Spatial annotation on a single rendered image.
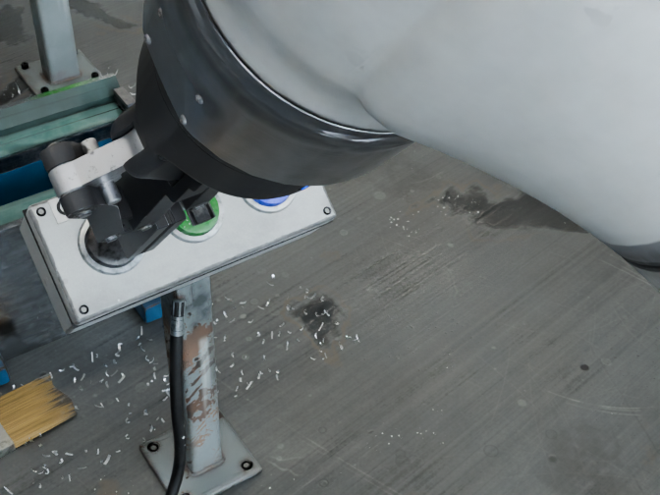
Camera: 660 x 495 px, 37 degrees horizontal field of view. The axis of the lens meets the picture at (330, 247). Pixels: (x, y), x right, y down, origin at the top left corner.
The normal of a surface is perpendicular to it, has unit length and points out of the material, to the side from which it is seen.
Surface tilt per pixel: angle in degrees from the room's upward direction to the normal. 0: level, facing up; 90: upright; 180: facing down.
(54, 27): 90
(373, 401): 0
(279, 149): 119
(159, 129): 96
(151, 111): 89
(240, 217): 39
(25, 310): 90
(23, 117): 45
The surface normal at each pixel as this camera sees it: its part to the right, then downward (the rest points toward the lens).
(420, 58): -0.64, 0.64
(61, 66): 0.55, 0.58
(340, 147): -0.01, 0.97
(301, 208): 0.38, -0.21
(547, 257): 0.04, -0.74
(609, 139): -0.35, 0.80
